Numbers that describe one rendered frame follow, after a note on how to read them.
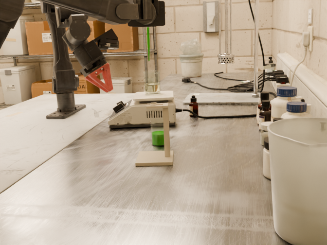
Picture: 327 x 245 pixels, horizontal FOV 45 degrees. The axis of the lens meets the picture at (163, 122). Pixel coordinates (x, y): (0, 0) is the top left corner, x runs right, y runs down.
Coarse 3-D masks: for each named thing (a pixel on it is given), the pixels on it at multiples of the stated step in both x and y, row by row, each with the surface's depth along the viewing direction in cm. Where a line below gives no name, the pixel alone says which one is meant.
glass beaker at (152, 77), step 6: (144, 72) 117; (150, 72) 116; (156, 72) 116; (144, 78) 118; (150, 78) 117; (156, 78) 117; (144, 84) 119; (150, 84) 117; (156, 84) 118; (150, 90) 118; (156, 90) 118
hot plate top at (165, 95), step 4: (136, 92) 125; (140, 92) 124; (144, 92) 124; (164, 92) 122; (168, 92) 122; (172, 92) 122; (136, 96) 118; (140, 96) 117; (144, 96) 117; (148, 96) 117; (152, 96) 116; (156, 96) 116; (160, 96) 116; (164, 96) 116; (168, 96) 115; (172, 96) 115; (136, 100) 114; (140, 100) 114; (144, 100) 114; (148, 100) 114; (152, 100) 114; (156, 100) 114; (160, 100) 114
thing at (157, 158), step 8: (152, 104) 84; (160, 104) 85; (168, 112) 85; (168, 120) 85; (168, 128) 85; (168, 136) 86; (168, 144) 86; (144, 152) 91; (152, 152) 90; (160, 152) 90; (168, 152) 87; (136, 160) 85; (144, 160) 85; (152, 160) 85; (160, 160) 85; (168, 160) 84
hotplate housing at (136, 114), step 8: (136, 104) 115; (144, 104) 115; (168, 104) 115; (120, 112) 115; (128, 112) 115; (136, 112) 115; (144, 112) 115; (152, 112) 115; (160, 112) 115; (176, 112) 123; (112, 120) 115; (120, 120) 115; (128, 120) 115; (136, 120) 115; (144, 120) 115
